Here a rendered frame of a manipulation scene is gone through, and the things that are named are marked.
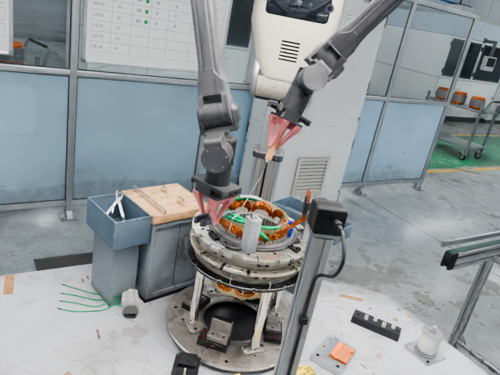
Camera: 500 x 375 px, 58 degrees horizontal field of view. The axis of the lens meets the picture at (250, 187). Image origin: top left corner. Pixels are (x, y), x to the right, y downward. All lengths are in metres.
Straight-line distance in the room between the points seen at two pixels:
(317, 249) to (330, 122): 3.02
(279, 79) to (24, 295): 1.00
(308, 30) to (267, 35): 0.13
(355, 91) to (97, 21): 1.95
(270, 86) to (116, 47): 1.86
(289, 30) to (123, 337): 1.02
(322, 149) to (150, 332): 2.65
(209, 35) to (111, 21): 2.24
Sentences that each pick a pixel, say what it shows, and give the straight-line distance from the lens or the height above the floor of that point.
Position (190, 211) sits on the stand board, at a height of 1.06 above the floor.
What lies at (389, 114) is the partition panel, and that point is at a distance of 4.93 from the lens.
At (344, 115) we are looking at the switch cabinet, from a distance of 3.73.
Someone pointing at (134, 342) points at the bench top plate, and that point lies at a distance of 1.28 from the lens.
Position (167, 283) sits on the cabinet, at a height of 0.82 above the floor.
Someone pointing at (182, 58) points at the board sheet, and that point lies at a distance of 3.39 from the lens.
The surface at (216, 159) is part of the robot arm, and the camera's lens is 0.89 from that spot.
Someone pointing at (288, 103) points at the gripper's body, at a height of 1.44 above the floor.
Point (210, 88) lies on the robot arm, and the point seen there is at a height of 1.47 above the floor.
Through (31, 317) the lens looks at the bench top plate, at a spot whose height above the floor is 0.78.
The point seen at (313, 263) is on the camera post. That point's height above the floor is 1.31.
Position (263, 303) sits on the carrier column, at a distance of 1.17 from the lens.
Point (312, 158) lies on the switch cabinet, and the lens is 3.64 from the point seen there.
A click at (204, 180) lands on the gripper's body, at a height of 1.26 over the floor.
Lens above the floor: 1.63
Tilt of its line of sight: 21 degrees down
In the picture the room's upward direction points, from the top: 11 degrees clockwise
